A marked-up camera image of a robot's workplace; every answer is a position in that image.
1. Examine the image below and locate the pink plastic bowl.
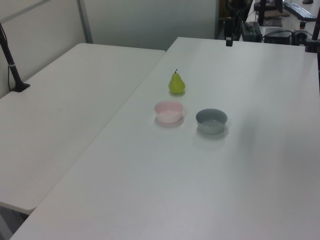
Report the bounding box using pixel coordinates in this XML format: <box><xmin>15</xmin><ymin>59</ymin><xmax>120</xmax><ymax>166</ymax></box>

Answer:
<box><xmin>154</xmin><ymin>100</ymin><xmax>184</xmax><ymax>124</ymax></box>

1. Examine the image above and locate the green apple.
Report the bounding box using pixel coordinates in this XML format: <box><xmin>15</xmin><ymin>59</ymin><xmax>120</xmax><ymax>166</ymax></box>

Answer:
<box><xmin>168</xmin><ymin>68</ymin><xmax>186</xmax><ymax>95</ymax></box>

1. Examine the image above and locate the black monitor stand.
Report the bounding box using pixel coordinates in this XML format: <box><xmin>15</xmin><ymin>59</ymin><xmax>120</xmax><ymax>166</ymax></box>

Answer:
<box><xmin>254</xmin><ymin>0</ymin><xmax>284</xmax><ymax>28</ymax></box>

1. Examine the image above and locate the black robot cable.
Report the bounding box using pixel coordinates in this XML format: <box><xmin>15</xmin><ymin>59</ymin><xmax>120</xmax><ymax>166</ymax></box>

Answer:
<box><xmin>232</xmin><ymin>9</ymin><xmax>245</xmax><ymax>41</ymax></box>

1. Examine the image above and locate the black table clamp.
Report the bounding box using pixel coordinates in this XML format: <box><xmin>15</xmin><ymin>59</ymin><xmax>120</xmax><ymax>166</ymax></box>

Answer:
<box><xmin>304</xmin><ymin>14</ymin><xmax>320</xmax><ymax>54</ymax></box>

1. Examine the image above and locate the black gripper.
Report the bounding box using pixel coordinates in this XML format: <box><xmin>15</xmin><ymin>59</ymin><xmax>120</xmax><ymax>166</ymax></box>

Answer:
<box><xmin>224</xmin><ymin>16</ymin><xmax>235</xmax><ymax>47</ymax></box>

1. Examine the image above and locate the black electronics box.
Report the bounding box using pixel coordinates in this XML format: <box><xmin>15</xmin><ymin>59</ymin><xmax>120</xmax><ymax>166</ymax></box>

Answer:
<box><xmin>261</xmin><ymin>27</ymin><xmax>294</xmax><ymax>45</ymax></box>

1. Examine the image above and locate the grey plastic bowl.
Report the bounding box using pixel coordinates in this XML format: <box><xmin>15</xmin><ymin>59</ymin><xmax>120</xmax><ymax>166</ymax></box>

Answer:
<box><xmin>195</xmin><ymin>108</ymin><xmax>228</xmax><ymax>135</ymax></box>

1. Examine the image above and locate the dark grey equipment box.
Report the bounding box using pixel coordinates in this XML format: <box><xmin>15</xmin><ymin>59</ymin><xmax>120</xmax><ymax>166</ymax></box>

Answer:
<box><xmin>240</xmin><ymin>21</ymin><xmax>263</xmax><ymax>42</ymax></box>

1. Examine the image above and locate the grey metal partition post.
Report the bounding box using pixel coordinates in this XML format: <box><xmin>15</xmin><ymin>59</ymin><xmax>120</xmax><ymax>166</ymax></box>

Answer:
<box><xmin>76</xmin><ymin>0</ymin><xmax>94</xmax><ymax>45</ymax></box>

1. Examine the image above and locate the black camera pole with base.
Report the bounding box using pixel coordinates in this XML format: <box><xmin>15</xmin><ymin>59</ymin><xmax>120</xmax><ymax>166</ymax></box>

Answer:
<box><xmin>0</xmin><ymin>21</ymin><xmax>31</xmax><ymax>94</ymax></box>

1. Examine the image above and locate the black computer keyboard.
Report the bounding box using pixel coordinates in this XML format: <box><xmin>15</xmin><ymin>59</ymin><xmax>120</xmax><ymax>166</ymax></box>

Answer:
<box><xmin>283</xmin><ymin>1</ymin><xmax>318</xmax><ymax>22</ymax></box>

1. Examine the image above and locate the white side table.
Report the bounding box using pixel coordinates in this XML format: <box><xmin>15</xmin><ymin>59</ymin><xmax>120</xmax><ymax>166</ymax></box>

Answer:
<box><xmin>0</xmin><ymin>42</ymin><xmax>167</xmax><ymax>216</ymax></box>

